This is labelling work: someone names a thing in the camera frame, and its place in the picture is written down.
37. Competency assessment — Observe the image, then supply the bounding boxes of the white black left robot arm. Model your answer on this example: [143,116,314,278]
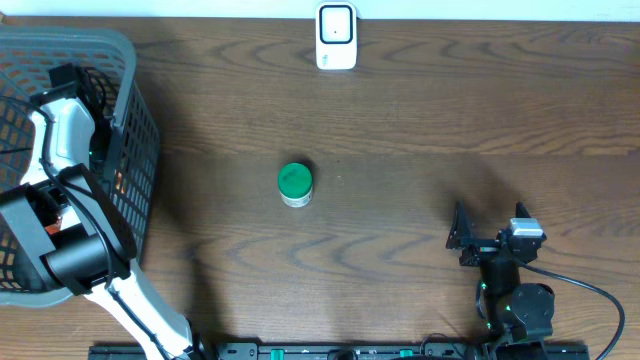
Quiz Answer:
[1,63,210,359]

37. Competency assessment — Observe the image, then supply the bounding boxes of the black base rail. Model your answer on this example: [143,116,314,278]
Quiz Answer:
[88,341,591,360]

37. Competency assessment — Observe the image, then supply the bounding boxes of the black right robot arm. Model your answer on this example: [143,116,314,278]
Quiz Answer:
[446,202,555,359]

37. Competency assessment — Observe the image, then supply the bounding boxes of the green lid jar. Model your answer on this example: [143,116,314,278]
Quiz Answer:
[277,162,313,208]

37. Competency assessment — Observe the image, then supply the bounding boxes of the grey plastic basket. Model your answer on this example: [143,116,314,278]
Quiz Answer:
[1,26,160,308]

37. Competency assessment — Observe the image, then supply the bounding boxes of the white barcode scanner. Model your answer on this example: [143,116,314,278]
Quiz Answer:
[315,1,358,71]

